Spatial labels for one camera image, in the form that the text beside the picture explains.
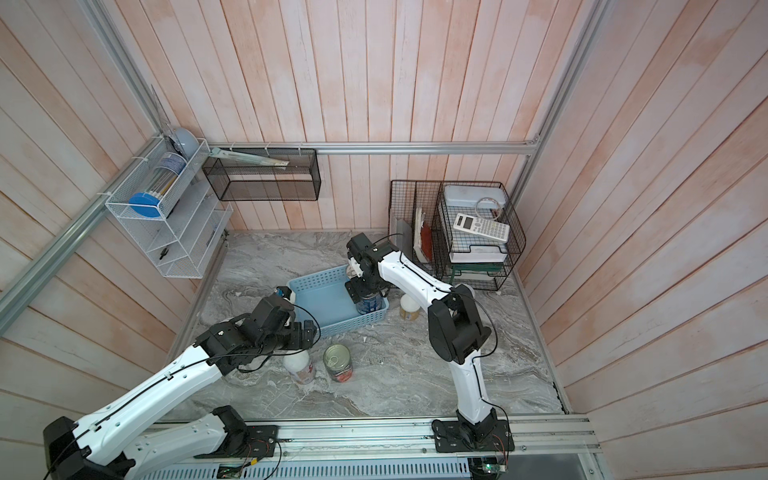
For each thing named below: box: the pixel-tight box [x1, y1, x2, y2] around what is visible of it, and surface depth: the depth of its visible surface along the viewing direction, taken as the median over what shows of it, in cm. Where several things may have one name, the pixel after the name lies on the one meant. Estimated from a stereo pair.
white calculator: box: [452, 213, 510, 243], surface depth 94 cm
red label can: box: [323, 343, 353, 383], surface depth 79 cm
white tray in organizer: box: [444, 185, 506, 205], surface depth 104 cm
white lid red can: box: [283, 349, 316, 385], surface depth 77 cm
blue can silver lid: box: [356, 296, 387, 315], surface depth 90 cm
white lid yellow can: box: [400, 294, 420, 321], surface depth 93 cm
